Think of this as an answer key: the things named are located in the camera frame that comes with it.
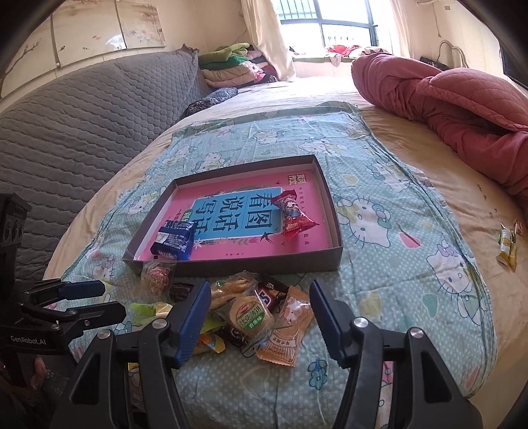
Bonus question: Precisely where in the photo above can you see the pink quilt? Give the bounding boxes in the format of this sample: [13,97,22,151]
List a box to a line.
[350,53,528,196]

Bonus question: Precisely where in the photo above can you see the blue snack packet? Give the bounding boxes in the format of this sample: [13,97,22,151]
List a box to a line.
[149,220,197,260]

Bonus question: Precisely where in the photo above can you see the barred window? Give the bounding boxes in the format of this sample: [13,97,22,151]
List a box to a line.
[274,0,407,59]

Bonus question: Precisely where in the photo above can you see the dark patterned cloth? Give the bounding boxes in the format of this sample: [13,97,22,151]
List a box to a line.
[182,86,239,118]

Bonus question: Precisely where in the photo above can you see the cartoon cat printed blanket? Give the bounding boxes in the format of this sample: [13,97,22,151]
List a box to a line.
[62,101,498,429]

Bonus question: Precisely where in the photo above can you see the black power strip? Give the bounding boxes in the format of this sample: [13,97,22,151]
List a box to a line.
[420,56,452,72]

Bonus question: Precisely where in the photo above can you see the yellow-green snack packet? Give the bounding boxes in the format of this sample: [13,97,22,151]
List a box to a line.
[130,302,174,321]

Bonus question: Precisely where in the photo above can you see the round cracker packet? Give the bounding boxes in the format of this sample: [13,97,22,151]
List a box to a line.
[225,295,275,341]

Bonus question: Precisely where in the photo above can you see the beige bed sheet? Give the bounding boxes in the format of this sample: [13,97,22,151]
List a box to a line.
[41,76,528,429]

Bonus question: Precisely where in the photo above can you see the red snack packet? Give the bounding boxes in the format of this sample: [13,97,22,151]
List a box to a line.
[277,189,320,241]

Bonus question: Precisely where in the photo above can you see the cream curtain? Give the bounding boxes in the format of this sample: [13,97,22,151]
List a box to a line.
[240,0,298,81]

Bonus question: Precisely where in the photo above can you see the grey quilted headboard cover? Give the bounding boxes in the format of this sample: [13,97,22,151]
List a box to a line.
[0,47,213,273]

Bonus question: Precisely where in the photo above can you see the brown chocolate bar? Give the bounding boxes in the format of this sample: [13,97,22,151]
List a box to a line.
[218,276,289,347]

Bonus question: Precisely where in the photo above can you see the pink picture book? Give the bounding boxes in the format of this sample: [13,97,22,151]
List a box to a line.
[136,172,336,263]

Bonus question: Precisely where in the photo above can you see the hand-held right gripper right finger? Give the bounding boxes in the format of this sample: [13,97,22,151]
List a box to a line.
[309,280,483,429]

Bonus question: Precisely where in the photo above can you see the small dark chocolate packet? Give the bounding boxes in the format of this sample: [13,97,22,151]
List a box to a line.
[168,281,195,302]

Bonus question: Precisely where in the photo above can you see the clothes on window sill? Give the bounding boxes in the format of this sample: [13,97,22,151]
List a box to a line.
[326,43,390,67]

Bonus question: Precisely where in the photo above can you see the orange snack packet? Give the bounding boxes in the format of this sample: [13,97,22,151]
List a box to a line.
[255,286,315,368]

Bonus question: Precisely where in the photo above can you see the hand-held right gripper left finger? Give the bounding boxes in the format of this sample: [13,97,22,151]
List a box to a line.
[49,280,213,429]

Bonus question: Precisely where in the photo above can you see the pile of folded clothes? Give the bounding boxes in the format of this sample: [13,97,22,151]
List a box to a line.
[199,42,278,88]

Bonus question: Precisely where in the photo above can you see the person's left hand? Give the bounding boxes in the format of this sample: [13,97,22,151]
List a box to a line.
[28,355,54,389]

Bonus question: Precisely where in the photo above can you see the clear packet of red candy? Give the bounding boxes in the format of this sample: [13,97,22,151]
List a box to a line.
[140,260,178,302]

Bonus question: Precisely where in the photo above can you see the shallow pink cardboard box tray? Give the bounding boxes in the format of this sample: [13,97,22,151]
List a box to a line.
[121,154,344,278]

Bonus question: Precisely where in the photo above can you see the white metal frame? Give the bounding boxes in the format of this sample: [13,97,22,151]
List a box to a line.
[437,39,471,69]

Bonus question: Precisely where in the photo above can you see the yellow bread snack packet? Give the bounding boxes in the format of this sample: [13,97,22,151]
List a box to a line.
[210,271,258,310]

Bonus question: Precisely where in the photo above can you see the floral wall panel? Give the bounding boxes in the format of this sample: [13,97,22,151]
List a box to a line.
[0,0,168,97]

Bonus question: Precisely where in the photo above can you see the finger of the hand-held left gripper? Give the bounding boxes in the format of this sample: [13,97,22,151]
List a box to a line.
[20,300,127,336]
[22,279,106,307]

